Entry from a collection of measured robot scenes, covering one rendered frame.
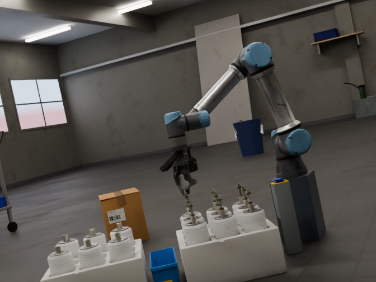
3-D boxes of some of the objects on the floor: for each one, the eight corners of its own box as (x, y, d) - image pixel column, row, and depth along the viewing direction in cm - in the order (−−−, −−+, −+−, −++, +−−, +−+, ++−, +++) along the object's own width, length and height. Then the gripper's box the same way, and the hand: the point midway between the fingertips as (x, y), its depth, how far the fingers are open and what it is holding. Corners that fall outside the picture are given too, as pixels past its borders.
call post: (283, 252, 250) (269, 183, 249) (299, 248, 251) (285, 179, 250) (287, 255, 243) (273, 184, 242) (303, 252, 244) (289, 181, 242)
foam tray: (63, 296, 252) (55, 257, 251) (149, 276, 255) (141, 238, 255) (50, 327, 213) (40, 280, 213) (151, 302, 216) (141, 257, 216)
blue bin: (155, 278, 251) (149, 252, 251) (179, 272, 252) (173, 246, 251) (156, 298, 221) (150, 268, 221) (183, 292, 222) (177, 262, 221)
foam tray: (183, 269, 256) (175, 230, 255) (267, 250, 258) (259, 212, 258) (189, 294, 217) (180, 249, 216) (287, 272, 219) (278, 227, 219)
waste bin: (261, 154, 766) (253, 116, 764) (233, 159, 783) (226, 122, 781) (271, 149, 807) (263, 113, 805) (244, 154, 825) (237, 119, 823)
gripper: (181, 147, 238) (192, 196, 239) (194, 143, 248) (205, 191, 248) (165, 150, 243) (175, 198, 244) (179, 146, 252) (188, 192, 253)
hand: (184, 192), depth 248 cm, fingers open, 3 cm apart
